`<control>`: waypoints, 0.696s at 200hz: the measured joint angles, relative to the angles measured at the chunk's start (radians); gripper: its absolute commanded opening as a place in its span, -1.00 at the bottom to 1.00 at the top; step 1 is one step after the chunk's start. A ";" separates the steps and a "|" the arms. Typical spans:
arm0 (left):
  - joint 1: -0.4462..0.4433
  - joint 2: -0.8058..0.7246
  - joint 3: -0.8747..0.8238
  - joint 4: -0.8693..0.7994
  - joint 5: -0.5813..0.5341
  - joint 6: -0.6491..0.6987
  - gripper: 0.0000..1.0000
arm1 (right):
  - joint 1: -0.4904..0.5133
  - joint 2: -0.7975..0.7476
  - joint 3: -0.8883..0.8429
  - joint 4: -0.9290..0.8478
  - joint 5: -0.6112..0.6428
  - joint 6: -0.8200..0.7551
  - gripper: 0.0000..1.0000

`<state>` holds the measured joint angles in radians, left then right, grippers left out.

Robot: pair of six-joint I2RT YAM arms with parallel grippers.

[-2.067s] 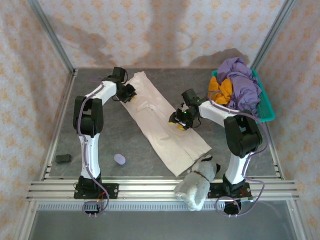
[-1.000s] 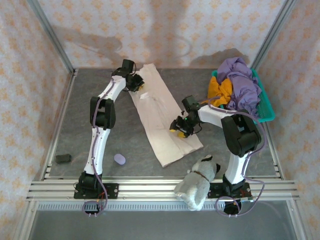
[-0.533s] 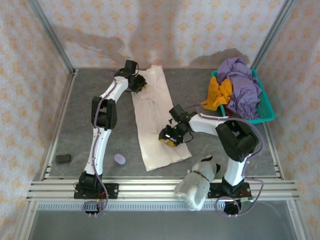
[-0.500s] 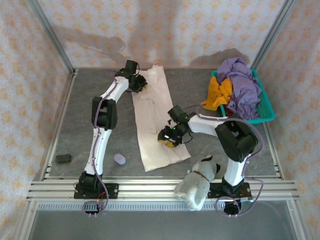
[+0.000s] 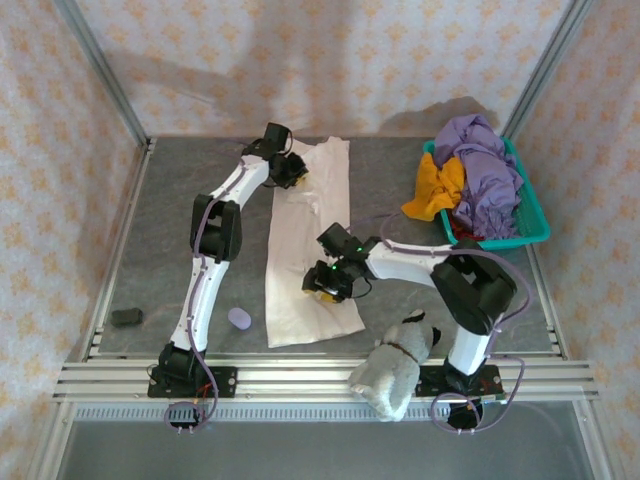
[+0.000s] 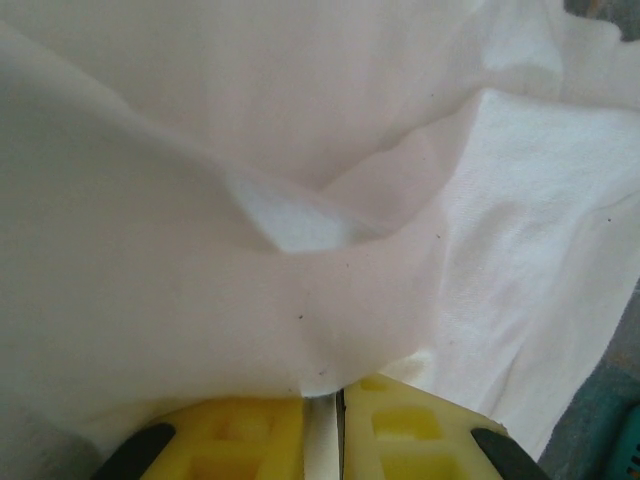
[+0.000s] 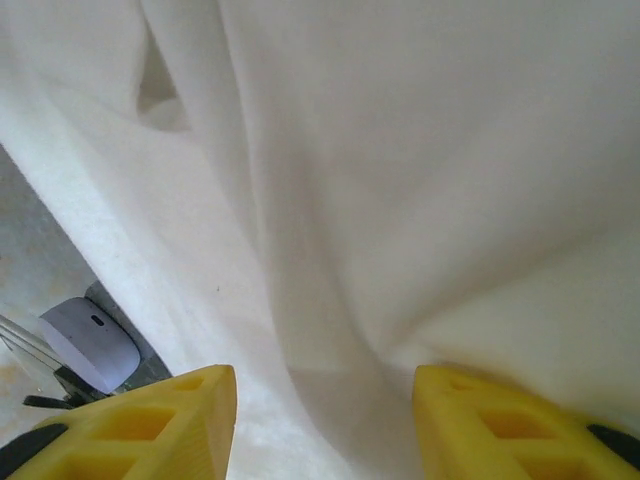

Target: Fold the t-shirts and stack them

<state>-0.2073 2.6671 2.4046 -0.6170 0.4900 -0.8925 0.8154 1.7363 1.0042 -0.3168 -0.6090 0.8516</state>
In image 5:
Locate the white t-shirt with print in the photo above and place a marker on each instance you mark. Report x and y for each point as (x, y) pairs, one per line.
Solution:
(295, 250)

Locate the teal plastic basket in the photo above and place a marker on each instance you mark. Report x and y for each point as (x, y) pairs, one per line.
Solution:
(530, 220)

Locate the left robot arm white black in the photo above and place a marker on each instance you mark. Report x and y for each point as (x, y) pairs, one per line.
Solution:
(200, 300)

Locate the small purple oval object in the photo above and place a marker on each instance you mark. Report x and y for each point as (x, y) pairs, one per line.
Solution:
(240, 318)

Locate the grey plush toy animal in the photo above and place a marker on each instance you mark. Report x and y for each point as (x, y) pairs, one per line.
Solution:
(395, 370)

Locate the red t-shirt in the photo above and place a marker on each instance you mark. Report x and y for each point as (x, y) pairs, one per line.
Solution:
(462, 231)

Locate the orange t-shirt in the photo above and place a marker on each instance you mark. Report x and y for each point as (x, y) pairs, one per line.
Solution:
(440, 190)

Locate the grey metal panel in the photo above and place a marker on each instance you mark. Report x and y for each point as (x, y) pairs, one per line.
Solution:
(320, 450)

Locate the purple t-shirt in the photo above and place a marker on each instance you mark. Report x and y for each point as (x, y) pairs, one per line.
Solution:
(490, 175)

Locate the small black block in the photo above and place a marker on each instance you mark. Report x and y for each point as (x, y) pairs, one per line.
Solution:
(127, 318)

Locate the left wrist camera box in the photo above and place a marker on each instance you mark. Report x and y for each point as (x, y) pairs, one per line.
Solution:
(277, 137)

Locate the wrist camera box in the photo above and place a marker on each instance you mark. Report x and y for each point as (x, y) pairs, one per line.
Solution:
(277, 137)
(335, 239)

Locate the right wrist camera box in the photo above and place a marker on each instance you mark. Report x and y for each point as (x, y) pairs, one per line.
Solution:
(335, 239)

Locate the aluminium mounting rail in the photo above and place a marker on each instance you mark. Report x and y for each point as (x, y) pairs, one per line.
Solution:
(300, 380)

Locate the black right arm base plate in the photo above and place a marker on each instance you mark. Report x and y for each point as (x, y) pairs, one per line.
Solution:
(430, 385)

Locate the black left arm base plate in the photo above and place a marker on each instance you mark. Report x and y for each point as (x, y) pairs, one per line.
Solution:
(220, 382)

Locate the aluminium table side rail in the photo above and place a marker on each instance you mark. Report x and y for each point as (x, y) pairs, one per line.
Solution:
(132, 200)
(551, 332)

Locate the aluminium frame post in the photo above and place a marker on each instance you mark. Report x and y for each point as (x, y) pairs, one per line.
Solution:
(541, 75)
(106, 75)

